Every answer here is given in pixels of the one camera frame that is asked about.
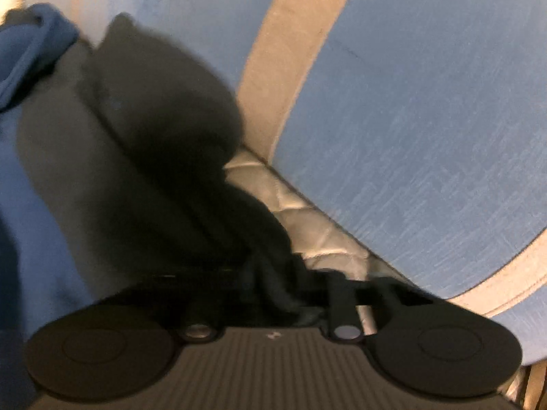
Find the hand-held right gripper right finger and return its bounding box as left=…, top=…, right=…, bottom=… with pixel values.
left=327, top=271, right=445, bottom=341

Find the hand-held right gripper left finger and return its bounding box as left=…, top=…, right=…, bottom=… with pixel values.
left=103, top=267, right=257, bottom=342

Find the blue fleece jacket dark lining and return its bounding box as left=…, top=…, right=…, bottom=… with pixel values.
left=0, top=3, right=330, bottom=410

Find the white quilted bedspread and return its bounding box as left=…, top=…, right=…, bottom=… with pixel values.
left=222, top=149, right=413, bottom=338

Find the blue pillow with beige stripes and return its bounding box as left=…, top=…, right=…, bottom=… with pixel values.
left=141, top=0, right=547, bottom=370
left=21, top=0, right=169, bottom=56

